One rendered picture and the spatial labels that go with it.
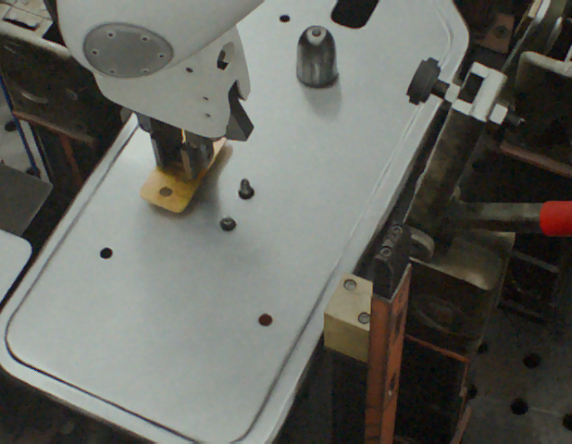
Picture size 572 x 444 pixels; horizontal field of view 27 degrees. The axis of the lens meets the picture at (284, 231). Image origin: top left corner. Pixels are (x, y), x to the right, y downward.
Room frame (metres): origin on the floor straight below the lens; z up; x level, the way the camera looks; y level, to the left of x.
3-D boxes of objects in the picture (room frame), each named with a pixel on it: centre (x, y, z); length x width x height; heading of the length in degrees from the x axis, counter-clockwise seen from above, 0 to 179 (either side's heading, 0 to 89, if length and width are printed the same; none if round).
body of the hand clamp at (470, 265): (0.40, -0.12, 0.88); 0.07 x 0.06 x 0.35; 60
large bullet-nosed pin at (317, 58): (0.59, -0.04, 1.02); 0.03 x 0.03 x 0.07
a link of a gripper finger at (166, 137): (0.52, 0.09, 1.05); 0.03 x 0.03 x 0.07; 60
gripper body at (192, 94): (0.51, 0.07, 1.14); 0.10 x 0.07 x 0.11; 60
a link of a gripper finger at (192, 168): (0.50, 0.05, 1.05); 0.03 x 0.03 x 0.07; 60
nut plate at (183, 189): (0.51, 0.07, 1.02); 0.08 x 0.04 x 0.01; 150
